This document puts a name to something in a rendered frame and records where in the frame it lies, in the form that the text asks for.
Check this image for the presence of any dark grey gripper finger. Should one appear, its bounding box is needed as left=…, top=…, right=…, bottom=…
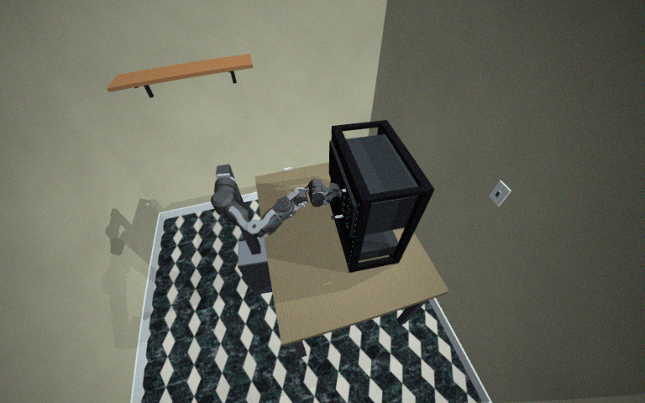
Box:
left=323, top=191, right=342, bottom=205
left=321, top=183, right=342, bottom=196

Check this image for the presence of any black server rack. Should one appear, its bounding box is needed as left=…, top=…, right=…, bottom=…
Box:
left=329, top=120, right=434, bottom=273

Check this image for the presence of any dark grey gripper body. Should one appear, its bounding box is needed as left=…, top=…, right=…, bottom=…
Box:
left=305, top=179, right=325, bottom=207

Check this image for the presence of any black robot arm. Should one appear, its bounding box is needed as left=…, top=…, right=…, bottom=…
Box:
left=211, top=173, right=308, bottom=238

